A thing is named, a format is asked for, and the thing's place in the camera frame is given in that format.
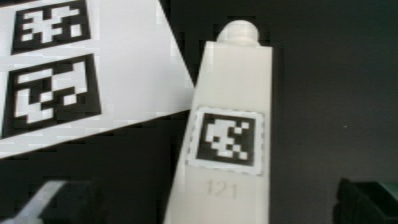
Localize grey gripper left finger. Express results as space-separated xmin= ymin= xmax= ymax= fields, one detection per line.
xmin=0 ymin=180 xmax=66 ymax=224

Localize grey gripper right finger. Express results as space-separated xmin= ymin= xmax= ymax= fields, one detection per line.
xmin=338 ymin=179 xmax=398 ymax=224

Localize white desk leg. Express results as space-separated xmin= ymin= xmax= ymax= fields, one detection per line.
xmin=164 ymin=20 xmax=274 ymax=224

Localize white base marker plate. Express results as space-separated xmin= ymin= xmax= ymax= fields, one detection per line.
xmin=0 ymin=0 xmax=194 ymax=159

